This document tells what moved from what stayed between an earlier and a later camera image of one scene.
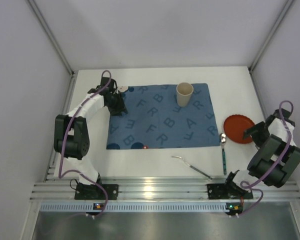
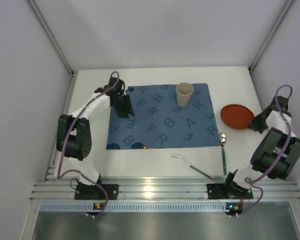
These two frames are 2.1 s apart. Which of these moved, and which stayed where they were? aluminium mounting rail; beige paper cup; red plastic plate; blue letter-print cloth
Moved: red plastic plate
Stayed: aluminium mounting rail; beige paper cup; blue letter-print cloth
